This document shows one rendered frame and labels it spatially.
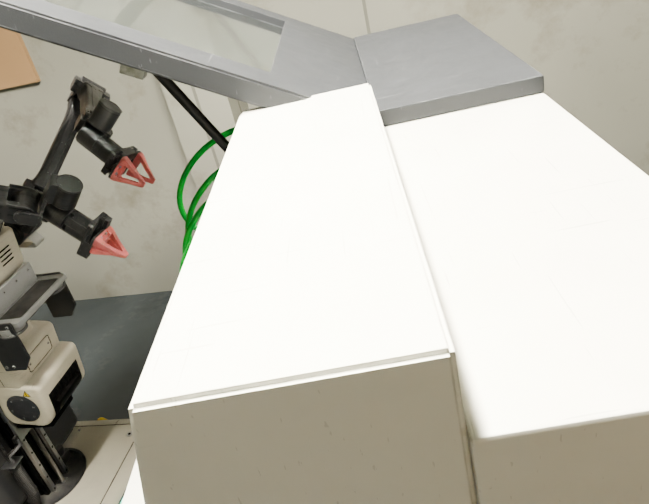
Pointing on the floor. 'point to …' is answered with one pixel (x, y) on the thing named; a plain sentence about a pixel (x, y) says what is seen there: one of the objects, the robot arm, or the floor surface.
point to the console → (304, 330)
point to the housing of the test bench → (529, 266)
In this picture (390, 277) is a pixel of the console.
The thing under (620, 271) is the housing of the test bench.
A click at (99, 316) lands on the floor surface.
